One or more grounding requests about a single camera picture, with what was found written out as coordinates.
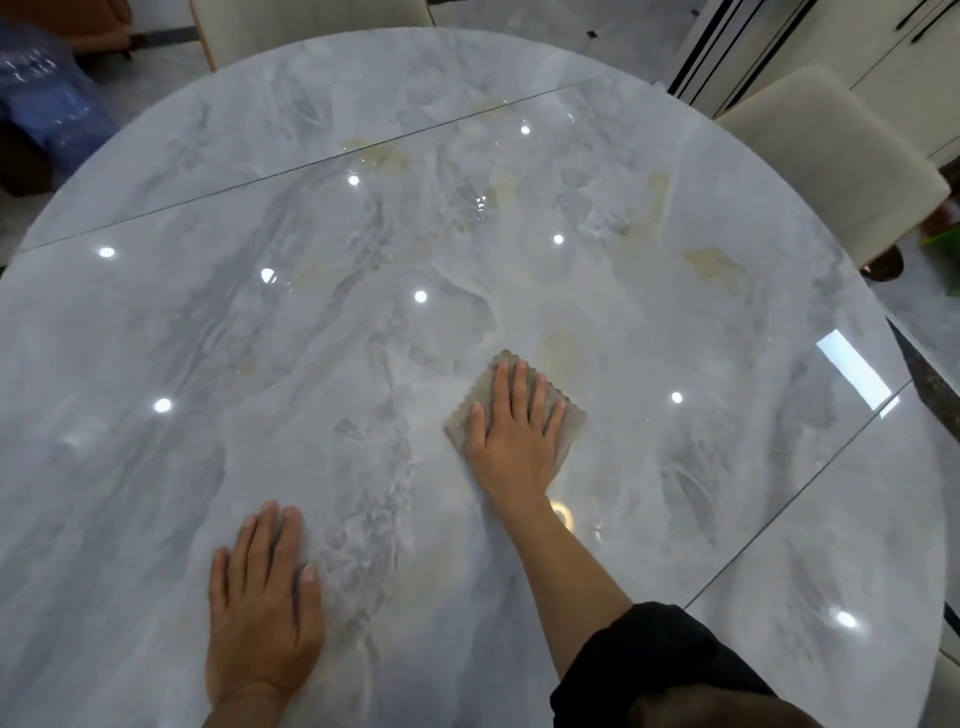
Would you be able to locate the person's right hand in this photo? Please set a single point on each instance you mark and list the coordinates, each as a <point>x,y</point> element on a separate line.
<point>517,457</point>

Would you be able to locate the person's left hand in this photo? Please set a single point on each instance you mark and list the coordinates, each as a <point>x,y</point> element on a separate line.
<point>262,622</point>

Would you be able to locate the grey cleaning cloth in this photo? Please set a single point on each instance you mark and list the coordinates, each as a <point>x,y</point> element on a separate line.
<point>457,429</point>

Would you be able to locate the cream orange chair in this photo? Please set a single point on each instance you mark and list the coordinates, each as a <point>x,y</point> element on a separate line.
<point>300,26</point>
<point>825,150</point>

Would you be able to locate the person's left forearm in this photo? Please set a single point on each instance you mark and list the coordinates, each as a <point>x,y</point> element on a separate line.
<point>244,712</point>

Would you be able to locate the person's right forearm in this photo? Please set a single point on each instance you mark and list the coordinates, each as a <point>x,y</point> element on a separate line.
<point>562,585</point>

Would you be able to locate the person's black shirt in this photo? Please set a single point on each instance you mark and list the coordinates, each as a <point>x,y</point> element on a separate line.
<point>652,660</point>

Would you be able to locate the grey marble dining table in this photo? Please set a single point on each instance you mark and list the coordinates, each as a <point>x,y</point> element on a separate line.
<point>225,337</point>

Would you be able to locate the person's brown vest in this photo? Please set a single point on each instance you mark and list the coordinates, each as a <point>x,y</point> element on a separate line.
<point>720,712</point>

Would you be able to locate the blue water jug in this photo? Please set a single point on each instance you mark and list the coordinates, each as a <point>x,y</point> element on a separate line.
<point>52,97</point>

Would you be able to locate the orange sofa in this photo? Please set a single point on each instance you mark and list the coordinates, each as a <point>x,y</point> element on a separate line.
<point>75,19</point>

